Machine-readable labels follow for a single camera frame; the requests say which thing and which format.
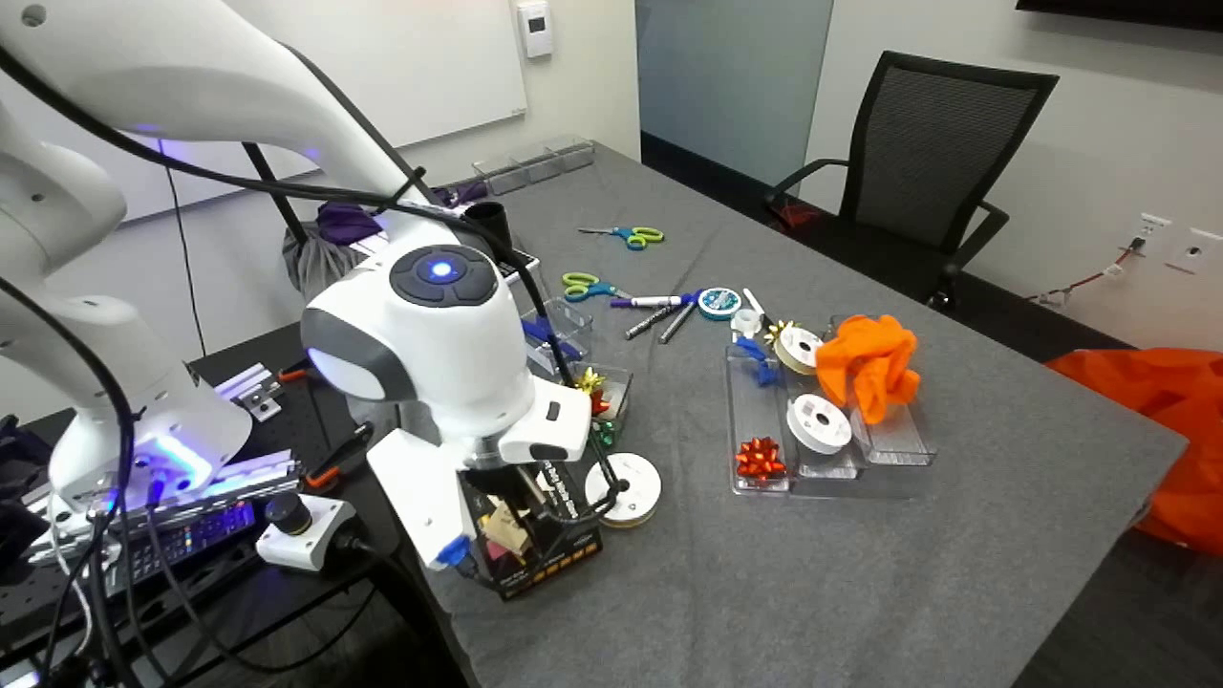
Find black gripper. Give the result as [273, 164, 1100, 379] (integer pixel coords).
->
[455, 460, 591, 569]

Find cream block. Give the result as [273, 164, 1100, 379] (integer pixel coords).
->
[481, 499, 534, 558]

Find white pen in box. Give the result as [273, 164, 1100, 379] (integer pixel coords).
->
[533, 463, 584, 523]

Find black cardboard box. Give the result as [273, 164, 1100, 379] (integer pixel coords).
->
[455, 463, 613, 609]

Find clear box with blue item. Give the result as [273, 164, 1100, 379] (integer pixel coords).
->
[518, 295, 600, 379]

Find white ribbon spool gold rim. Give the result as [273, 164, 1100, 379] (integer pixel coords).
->
[584, 451, 670, 532]

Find clear square container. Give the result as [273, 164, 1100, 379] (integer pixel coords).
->
[571, 364, 636, 451]

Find white emergency stop button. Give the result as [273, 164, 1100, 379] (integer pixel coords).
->
[251, 489, 360, 572]

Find black side cart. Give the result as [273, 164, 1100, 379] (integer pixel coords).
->
[0, 318, 435, 688]

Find green and blue scissors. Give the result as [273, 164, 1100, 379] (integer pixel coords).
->
[558, 266, 628, 307]

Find large red gift bow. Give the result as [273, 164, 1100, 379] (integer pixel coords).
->
[733, 430, 793, 489]

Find blue and white marker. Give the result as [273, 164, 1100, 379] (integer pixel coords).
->
[609, 290, 701, 312]

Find blue ribbon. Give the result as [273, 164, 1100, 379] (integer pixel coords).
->
[732, 326, 784, 393]

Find teal tape roll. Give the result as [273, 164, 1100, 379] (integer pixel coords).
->
[691, 281, 751, 326]

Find small silver metal block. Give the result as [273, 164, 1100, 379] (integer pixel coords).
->
[213, 360, 288, 425]

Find green and yellow scissors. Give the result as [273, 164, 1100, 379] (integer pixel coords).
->
[576, 221, 670, 257]

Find grey tablecloth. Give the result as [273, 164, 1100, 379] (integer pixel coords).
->
[278, 140, 1190, 688]

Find plain white ribbon spool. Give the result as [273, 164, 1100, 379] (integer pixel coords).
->
[784, 390, 856, 460]

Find white and gold ribbon spool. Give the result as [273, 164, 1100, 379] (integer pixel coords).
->
[769, 318, 828, 383]

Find purple cloth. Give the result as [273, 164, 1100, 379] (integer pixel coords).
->
[315, 179, 493, 247]

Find clear acrylic organiser tray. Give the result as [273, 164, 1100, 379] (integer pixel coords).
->
[724, 333, 941, 499]

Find orange cloth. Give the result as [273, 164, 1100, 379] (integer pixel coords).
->
[813, 309, 925, 429]

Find black tripod pole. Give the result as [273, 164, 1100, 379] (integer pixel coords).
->
[239, 137, 315, 244]

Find whiteboard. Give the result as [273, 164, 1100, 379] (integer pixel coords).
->
[120, 0, 533, 224]

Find grey blue door panel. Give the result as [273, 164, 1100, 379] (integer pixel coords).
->
[636, 0, 839, 188]

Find black office chair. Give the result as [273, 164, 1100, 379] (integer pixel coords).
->
[762, 49, 1063, 309]

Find orange bag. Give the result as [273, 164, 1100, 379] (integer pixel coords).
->
[1049, 344, 1223, 560]

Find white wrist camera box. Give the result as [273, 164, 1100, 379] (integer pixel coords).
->
[362, 429, 478, 572]

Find orange handled clamp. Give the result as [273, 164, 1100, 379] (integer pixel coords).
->
[273, 354, 323, 390]
[304, 430, 374, 497]

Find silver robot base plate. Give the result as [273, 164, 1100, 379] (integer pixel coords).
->
[50, 446, 304, 537]

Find black cable bundle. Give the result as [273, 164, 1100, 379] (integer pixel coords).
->
[0, 280, 144, 688]

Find white wall thermostat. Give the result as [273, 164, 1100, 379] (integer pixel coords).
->
[514, 0, 558, 61]

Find wall cable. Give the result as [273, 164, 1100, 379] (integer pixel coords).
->
[1030, 237, 1152, 309]

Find white wall outlet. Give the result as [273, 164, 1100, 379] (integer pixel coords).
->
[1183, 224, 1223, 280]
[1135, 205, 1183, 253]

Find black wall screen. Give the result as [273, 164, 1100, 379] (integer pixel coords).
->
[1014, 0, 1223, 33]

